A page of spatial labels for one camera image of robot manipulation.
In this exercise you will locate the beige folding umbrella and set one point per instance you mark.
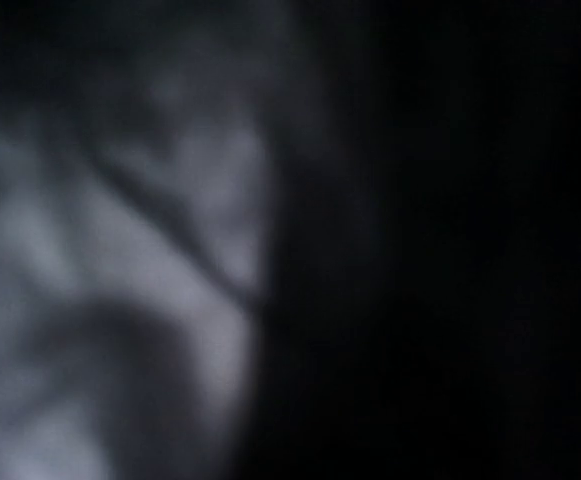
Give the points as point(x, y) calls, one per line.
point(290, 239)

